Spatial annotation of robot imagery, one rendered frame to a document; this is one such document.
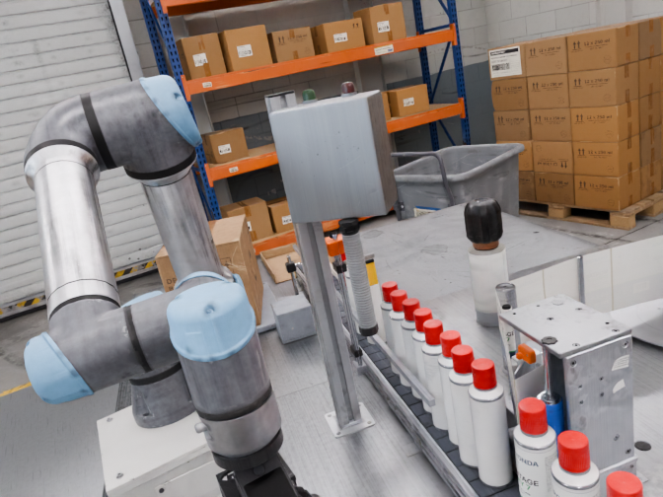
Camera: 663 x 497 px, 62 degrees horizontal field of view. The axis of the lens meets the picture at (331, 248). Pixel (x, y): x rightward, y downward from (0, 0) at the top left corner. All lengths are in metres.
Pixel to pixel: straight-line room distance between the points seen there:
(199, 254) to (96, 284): 0.38
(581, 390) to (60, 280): 0.64
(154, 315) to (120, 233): 4.77
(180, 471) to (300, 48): 4.36
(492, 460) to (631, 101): 3.76
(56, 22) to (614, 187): 4.48
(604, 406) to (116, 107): 0.78
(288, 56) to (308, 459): 4.22
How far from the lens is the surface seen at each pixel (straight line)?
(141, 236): 5.38
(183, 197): 0.94
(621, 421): 0.87
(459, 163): 4.15
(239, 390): 0.52
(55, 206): 0.76
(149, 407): 1.15
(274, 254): 2.27
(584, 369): 0.78
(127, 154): 0.88
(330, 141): 0.89
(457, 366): 0.88
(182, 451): 1.06
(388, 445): 1.13
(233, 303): 0.50
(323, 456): 1.14
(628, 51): 4.41
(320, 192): 0.92
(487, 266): 1.30
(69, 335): 0.62
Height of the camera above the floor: 1.53
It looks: 18 degrees down
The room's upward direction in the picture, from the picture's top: 12 degrees counter-clockwise
